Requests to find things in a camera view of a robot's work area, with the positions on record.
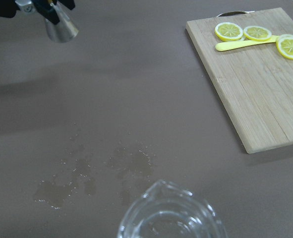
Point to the clear glass measuring cup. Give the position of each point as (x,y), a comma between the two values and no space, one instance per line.
(166,210)

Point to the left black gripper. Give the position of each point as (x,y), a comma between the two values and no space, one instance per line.
(8,8)

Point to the yellow plastic knife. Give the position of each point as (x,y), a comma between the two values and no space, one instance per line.
(226,46)

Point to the far lemon slice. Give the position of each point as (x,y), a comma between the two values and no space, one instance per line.
(284,45)

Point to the wooden cutting board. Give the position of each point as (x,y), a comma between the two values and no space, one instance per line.
(255,83)

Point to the lemon slice near handle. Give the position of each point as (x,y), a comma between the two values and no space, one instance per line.
(228,31)

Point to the steel double jigger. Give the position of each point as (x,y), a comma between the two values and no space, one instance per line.
(65,30)

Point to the middle lemon slice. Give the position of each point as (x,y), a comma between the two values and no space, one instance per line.
(257,33)

